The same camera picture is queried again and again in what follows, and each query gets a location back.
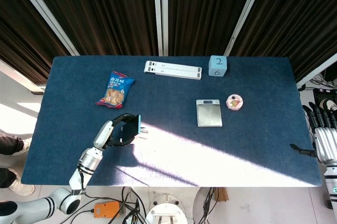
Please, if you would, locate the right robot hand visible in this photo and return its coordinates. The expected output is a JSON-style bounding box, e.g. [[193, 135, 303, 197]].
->
[[290, 103, 337, 167]]

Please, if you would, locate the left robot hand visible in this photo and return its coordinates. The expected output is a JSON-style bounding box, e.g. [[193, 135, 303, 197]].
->
[[92, 113, 141, 151]]

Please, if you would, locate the black smartphone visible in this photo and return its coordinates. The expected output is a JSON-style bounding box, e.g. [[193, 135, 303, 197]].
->
[[121, 114, 142, 143]]

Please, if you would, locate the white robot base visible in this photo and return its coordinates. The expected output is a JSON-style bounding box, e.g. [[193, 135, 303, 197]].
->
[[144, 192, 188, 224]]

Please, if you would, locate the white phone stand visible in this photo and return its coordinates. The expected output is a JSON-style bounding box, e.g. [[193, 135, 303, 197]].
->
[[119, 126, 149, 143]]

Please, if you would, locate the white long bar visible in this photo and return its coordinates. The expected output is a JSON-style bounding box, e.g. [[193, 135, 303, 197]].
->
[[143, 60, 203, 80]]

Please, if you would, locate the black and white sneaker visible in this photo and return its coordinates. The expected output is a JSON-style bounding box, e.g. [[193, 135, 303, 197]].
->
[[319, 98, 337, 114]]

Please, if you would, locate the blue snack bag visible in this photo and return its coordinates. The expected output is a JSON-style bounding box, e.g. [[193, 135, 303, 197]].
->
[[96, 70, 136, 109]]

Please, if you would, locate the orange box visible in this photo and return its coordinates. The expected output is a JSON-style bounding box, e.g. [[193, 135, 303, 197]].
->
[[93, 201, 122, 219]]

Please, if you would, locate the blue table mat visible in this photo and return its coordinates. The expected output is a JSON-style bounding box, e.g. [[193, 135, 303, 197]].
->
[[20, 55, 322, 188]]

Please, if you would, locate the pink round toy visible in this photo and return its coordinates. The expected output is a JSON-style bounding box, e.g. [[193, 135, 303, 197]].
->
[[225, 94, 244, 111]]

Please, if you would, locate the silver digital scale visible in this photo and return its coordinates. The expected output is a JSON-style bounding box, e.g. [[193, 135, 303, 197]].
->
[[196, 99, 223, 128]]

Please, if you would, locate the beige shoe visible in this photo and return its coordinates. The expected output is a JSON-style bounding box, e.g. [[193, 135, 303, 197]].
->
[[8, 177, 36, 196]]

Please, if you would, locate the light blue number cube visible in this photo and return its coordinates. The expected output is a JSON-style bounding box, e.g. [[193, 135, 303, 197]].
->
[[209, 55, 228, 77]]

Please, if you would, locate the black cable bundle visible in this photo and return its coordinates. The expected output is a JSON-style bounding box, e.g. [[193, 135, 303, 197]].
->
[[71, 187, 147, 224]]

